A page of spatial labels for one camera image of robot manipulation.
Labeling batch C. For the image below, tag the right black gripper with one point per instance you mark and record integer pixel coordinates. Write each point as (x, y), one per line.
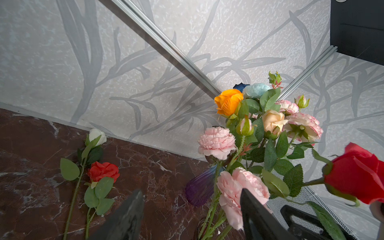
(259, 224)

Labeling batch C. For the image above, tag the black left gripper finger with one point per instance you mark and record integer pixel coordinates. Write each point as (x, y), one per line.
(125, 222)

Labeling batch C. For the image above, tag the purple glass vase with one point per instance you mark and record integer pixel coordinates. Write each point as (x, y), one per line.
(200, 189)

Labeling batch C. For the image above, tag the light pink rose stem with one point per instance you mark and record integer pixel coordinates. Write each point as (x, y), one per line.
(220, 144)

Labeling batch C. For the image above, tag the peach rose bud stem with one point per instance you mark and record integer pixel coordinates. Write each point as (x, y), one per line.
(273, 123)

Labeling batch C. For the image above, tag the pink-edged rose spray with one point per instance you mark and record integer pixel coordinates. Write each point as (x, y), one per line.
(301, 127)

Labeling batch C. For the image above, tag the single red rose stem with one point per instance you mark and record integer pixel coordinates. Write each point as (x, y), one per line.
(356, 176)

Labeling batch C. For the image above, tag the orange rose stem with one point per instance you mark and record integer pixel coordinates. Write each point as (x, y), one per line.
(227, 102)

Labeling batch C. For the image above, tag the pale blue flower stem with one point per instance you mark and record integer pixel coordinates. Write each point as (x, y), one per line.
(267, 95)

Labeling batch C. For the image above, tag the blue rose stem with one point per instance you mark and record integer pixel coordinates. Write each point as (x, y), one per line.
(240, 87)

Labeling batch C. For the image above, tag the small red rose spray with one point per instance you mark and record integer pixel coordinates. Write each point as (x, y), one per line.
(102, 177)

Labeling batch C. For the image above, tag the white wire basket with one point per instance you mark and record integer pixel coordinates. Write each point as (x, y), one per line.
(299, 202)

